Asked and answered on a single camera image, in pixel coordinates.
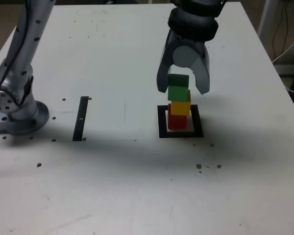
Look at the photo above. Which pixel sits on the red cube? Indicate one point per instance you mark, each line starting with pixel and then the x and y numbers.
pixel 177 121

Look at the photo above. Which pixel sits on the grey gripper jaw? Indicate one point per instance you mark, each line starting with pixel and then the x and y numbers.
pixel 163 76
pixel 186 57

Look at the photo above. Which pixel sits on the green cube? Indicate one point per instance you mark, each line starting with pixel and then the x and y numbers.
pixel 177 94

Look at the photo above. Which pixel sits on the yellow cube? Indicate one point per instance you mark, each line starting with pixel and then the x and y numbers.
pixel 180 109

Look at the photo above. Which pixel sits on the black tape square outline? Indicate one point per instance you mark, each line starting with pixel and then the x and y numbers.
pixel 197 122

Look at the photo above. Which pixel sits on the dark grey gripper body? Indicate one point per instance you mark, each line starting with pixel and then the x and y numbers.
pixel 186 42

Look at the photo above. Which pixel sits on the black tape strip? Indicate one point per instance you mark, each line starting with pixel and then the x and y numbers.
pixel 80 117

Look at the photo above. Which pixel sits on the white metal frame post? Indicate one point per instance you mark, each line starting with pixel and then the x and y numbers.
pixel 264 17

